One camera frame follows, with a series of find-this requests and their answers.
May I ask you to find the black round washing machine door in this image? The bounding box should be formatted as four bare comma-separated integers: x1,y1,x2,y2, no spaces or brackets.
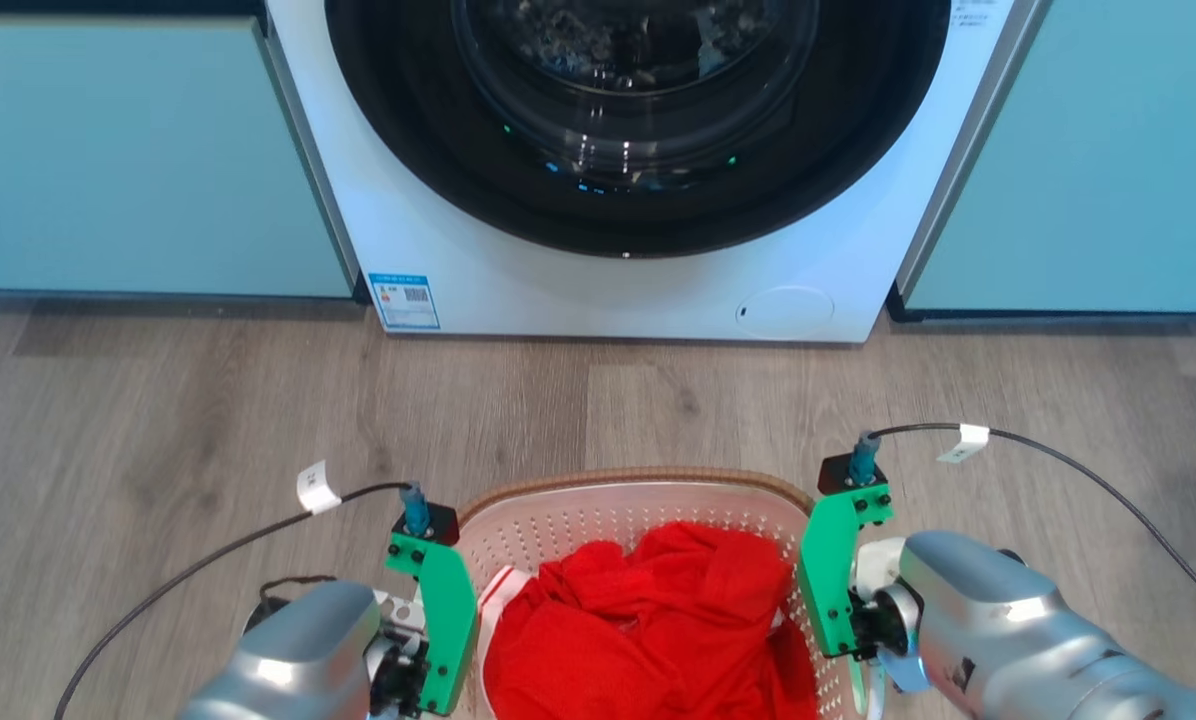
324,0,952,259

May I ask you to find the round white filter cover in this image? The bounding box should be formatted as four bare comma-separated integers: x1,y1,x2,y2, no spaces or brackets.
735,285,837,340

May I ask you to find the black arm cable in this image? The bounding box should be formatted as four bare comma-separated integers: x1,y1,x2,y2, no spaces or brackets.
54,482,411,720
870,423,1196,631

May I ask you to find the white cable tag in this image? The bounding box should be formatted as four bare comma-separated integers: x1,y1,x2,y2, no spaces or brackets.
936,423,991,465
296,460,343,516

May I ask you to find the white left cable tag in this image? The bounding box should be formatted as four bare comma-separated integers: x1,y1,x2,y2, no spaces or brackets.
296,460,343,516

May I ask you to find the teal cabinet with wide front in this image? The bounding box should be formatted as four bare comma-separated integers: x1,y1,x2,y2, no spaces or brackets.
0,0,361,300

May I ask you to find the blue energy label sticker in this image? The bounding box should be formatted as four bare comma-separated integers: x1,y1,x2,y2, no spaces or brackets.
368,272,442,333

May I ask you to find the red garment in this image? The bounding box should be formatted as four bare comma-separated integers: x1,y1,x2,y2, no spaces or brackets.
482,519,820,720

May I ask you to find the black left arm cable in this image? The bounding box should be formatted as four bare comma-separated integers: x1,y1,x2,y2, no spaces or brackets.
54,482,411,720

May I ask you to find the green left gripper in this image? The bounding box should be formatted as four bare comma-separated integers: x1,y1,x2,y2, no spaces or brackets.
367,533,480,718

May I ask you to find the white front-loading washing machine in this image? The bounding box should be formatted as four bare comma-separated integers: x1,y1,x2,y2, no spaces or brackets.
263,0,1051,345

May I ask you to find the teal cabinet with narrow front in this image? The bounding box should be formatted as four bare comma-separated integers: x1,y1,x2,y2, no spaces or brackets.
896,0,1196,315

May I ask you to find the white cloth with red trim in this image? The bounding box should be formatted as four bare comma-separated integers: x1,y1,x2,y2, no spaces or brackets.
475,565,533,644

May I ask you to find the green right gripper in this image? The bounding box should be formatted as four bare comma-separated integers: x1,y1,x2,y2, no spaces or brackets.
795,484,906,662

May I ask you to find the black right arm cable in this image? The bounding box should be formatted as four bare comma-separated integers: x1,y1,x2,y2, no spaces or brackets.
870,423,1196,631

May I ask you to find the white right cable tag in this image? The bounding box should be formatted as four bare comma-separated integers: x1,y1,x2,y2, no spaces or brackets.
936,423,991,465

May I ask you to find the pink perforated laundry basket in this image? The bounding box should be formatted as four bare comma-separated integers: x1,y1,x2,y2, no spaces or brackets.
452,467,862,720

